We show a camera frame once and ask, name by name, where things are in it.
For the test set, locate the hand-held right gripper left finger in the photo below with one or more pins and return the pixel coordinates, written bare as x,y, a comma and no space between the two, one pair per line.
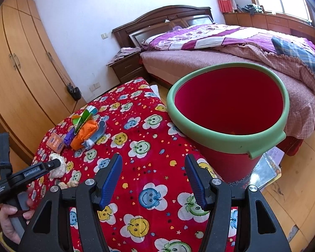
111,181

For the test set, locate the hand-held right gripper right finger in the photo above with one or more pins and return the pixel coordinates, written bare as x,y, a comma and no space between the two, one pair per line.
197,186

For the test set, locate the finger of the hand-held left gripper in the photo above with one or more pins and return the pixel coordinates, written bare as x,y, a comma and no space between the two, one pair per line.
52,166

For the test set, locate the small orange box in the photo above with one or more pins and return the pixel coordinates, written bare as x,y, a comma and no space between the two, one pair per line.
55,143

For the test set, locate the purple plastic wrapper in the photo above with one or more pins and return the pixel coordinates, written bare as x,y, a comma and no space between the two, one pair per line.
68,139

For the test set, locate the orange waffle cloth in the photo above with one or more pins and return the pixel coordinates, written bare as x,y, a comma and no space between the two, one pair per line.
85,134

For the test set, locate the red bucket with green rim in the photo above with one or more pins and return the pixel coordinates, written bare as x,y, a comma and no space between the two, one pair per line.
225,105

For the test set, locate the person's left hand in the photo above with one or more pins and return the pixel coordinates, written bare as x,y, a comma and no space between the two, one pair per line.
8,221

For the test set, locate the white crumpled tissue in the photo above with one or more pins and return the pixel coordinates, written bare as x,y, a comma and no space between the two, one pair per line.
58,174

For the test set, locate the beige crumpled scrap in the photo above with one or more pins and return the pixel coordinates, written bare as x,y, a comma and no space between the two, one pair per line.
71,183

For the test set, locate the red smiley flower blanket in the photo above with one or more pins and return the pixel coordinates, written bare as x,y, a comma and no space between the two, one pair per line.
147,147

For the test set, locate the grey-blue plastic piece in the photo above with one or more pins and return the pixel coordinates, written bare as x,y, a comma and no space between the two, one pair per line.
101,131

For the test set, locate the green snack wrapper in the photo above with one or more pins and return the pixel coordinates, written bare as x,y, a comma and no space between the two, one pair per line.
83,116

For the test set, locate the stack of magazines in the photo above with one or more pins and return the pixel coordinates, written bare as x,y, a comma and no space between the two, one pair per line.
267,166

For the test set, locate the black charger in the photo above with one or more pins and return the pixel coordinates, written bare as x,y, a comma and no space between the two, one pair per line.
74,92

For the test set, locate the light wooden wardrobe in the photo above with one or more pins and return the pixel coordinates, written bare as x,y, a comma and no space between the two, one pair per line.
21,65

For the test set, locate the dark wooden nightstand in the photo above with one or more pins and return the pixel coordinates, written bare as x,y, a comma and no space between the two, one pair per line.
128,71

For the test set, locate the bed with pink sheet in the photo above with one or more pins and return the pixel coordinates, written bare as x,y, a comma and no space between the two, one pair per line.
168,63

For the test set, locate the pink patterned cloth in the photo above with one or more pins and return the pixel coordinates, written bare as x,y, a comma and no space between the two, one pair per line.
123,53

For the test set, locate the pink ruffled checked blanket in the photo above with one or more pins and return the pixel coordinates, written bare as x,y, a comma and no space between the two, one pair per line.
265,56

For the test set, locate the purple floral quilt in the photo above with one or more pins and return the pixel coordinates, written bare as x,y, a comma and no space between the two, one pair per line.
189,35

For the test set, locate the blue plaid cloth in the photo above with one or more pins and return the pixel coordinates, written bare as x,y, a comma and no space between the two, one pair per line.
296,53

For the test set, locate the dark wooden headboard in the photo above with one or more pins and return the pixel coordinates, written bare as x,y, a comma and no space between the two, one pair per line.
157,18

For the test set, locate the wooden window cabinet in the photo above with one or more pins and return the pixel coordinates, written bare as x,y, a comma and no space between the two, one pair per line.
265,22

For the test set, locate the pile of dark clothes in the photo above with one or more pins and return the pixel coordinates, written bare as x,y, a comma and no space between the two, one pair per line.
252,8

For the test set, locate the wall socket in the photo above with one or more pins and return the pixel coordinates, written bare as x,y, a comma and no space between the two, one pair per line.
95,86

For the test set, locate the wall light switch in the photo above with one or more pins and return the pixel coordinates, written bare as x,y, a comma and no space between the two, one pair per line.
104,35

